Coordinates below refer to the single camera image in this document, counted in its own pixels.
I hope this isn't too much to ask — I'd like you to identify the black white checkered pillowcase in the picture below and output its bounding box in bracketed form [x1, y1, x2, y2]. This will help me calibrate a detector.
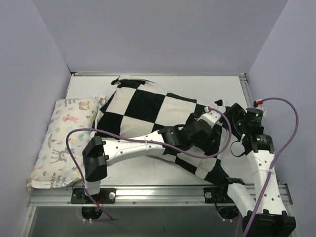
[92, 76, 229, 185]

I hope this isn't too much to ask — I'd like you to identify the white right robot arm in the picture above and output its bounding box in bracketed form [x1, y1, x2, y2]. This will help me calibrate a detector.
[219, 101, 296, 237]

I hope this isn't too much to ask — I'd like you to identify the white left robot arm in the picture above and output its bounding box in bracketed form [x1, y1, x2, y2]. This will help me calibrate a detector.
[82, 112, 220, 203]

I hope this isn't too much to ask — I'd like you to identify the floral print pillow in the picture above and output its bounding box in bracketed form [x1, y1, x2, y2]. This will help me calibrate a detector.
[27, 94, 106, 190]

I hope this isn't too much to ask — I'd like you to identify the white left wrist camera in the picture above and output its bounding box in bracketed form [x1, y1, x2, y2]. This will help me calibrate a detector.
[198, 106, 221, 127]

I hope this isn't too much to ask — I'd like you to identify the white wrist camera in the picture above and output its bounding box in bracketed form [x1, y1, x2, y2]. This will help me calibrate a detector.
[198, 106, 221, 127]
[253, 99, 267, 117]

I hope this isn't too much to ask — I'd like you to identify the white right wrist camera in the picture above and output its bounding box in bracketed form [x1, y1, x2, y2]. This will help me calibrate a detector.
[253, 99, 267, 117]

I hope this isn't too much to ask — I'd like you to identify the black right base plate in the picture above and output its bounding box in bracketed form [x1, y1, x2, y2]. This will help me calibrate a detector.
[203, 187, 232, 204]

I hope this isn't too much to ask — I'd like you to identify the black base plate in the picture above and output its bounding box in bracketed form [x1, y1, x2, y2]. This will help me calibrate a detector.
[203, 187, 232, 204]
[70, 188, 117, 204]

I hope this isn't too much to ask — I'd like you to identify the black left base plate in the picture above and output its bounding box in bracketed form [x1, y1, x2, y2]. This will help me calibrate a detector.
[70, 188, 117, 204]

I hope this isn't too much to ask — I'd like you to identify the aluminium back rail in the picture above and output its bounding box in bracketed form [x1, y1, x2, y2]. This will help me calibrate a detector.
[72, 72, 107, 77]

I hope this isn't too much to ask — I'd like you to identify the aluminium front rail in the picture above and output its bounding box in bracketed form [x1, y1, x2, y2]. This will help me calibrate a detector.
[28, 185, 233, 207]

